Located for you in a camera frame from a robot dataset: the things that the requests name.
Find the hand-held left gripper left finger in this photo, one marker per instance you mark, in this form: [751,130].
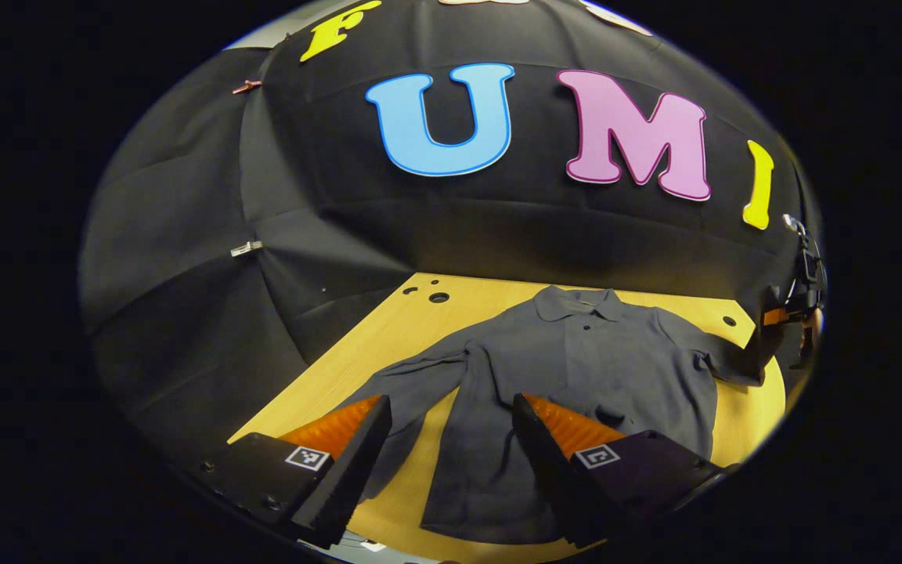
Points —
[361,454]

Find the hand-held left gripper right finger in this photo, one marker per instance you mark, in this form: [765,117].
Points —
[541,462]

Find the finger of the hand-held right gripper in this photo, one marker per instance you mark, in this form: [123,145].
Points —
[764,345]

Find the grey collared shirt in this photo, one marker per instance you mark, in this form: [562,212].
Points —
[615,360]

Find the white cloth clip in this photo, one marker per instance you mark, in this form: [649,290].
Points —
[246,248]

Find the copper cloth clip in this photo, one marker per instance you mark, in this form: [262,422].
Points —
[247,86]

